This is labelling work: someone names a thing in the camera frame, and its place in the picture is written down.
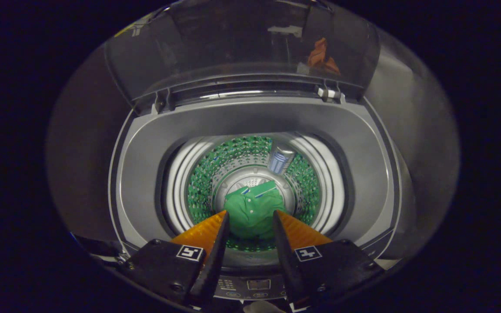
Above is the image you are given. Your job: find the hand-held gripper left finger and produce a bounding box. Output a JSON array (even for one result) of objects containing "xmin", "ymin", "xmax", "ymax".
[{"xmin": 120, "ymin": 210, "xmax": 230, "ymax": 307}]

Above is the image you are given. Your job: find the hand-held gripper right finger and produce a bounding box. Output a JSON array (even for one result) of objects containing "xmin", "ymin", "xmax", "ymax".
[{"xmin": 272, "ymin": 210, "xmax": 384, "ymax": 310}]

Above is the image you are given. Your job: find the green polo shirt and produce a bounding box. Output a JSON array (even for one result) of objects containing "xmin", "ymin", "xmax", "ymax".
[{"xmin": 224, "ymin": 181, "xmax": 286, "ymax": 240}]

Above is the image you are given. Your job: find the grey washing machine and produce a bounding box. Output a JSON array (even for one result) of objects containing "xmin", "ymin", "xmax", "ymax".
[{"xmin": 108, "ymin": 93, "xmax": 416, "ymax": 305}]

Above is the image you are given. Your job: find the transparent washing machine lid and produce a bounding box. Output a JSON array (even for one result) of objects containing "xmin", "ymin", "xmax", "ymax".
[{"xmin": 104, "ymin": 0, "xmax": 381, "ymax": 114}]

